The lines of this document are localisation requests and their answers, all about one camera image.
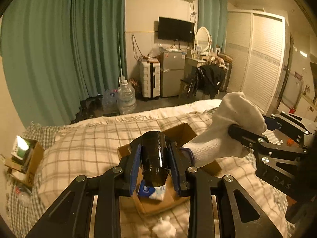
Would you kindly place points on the white vanity table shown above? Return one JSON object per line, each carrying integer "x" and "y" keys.
{"x": 193, "y": 63}

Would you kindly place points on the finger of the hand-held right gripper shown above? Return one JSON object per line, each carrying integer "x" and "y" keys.
{"x": 250, "y": 138}
{"x": 284, "y": 121}

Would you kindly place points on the white suitcase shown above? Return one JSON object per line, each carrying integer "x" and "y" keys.
{"x": 149, "y": 80}

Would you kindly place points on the plaid blanket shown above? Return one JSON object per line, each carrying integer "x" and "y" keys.
{"x": 81, "y": 148}

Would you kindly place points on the white slatted wardrobe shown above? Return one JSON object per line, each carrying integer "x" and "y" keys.
{"x": 257, "y": 59}

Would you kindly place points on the pack of water bottles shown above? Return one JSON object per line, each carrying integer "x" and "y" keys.
{"x": 109, "y": 100}

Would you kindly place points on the green and white carton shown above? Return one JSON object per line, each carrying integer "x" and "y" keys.
{"x": 22, "y": 148}

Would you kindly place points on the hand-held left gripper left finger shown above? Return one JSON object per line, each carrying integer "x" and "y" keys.
{"x": 135, "y": 169}

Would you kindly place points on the wide green curtain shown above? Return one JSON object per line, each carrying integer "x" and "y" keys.
{"x": 37, "y": 54}

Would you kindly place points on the white sock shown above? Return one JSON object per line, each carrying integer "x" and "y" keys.
{"x": 223, "y": 129}

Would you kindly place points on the silver small fridge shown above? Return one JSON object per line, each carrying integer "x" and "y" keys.
{"x": 172, "y": 76}

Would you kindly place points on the dark chair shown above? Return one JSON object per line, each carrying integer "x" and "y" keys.
{"x": 187, "y": 85}

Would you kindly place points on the blue and white packet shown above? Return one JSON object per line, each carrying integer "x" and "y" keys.
{"x": 151, "y": 192}

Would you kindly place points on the black glossy cup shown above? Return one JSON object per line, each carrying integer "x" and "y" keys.
{"x": 154, "y": 158}

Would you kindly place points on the black jacket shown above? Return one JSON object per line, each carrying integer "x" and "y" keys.
{"x": 210, "y": 79}

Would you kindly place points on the black wall television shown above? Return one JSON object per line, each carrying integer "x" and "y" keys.
{"x": 175, "y": 29}

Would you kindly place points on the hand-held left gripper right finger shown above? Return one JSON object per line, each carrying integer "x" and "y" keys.
{"x": 174, "y": 169}

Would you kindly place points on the small cardboard box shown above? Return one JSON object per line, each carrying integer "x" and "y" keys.
{"x": 34, "y": 163}

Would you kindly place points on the large clear water jug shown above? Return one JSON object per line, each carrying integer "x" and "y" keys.
{"x": 126, "y": 99}

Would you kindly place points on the oval white vanity mirror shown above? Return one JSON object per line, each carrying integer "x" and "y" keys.
{"x": 203, "y": 38}

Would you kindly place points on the narrow green curtain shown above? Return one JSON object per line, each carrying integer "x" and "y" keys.
{"x": 213, "y": 19}

